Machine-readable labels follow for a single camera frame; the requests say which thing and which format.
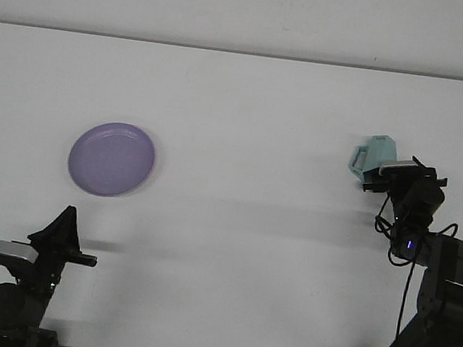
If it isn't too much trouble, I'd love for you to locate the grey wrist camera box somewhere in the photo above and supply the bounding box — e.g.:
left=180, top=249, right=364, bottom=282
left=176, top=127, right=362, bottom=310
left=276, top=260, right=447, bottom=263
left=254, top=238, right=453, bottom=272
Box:
left=377, top=156, right=423, bottom=182
left=0, top=240, right=39, bottom=270

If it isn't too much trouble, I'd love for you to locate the pale blue faceted cup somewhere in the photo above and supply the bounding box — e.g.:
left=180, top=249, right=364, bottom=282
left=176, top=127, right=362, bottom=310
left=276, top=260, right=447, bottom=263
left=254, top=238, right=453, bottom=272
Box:
left=346, top=131, right=402, bottom=187

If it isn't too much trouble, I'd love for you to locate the pale purple round plate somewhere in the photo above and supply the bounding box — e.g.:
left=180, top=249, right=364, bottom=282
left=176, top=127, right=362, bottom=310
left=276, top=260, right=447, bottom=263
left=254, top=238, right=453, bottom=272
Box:
left=64, top=116, right=161, bottom=204

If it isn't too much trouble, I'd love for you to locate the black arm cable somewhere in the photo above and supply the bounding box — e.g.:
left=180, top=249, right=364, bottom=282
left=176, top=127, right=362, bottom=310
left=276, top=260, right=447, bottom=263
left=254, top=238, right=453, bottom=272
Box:
left=360, top=192, right=462, bottom=347

